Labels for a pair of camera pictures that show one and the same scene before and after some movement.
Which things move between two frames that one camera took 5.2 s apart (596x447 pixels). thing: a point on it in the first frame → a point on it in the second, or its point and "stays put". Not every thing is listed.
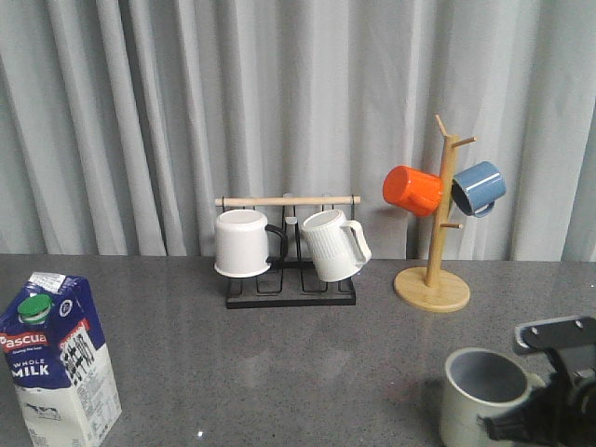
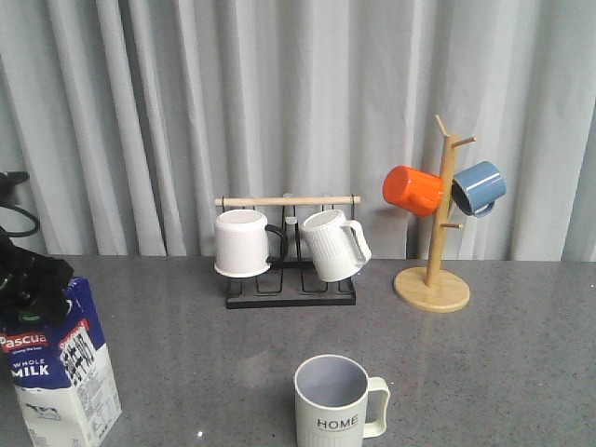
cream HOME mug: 479,381 → 330,392
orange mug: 415,191 stays put
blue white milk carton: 55,356 stays put
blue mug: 477,188 stays put
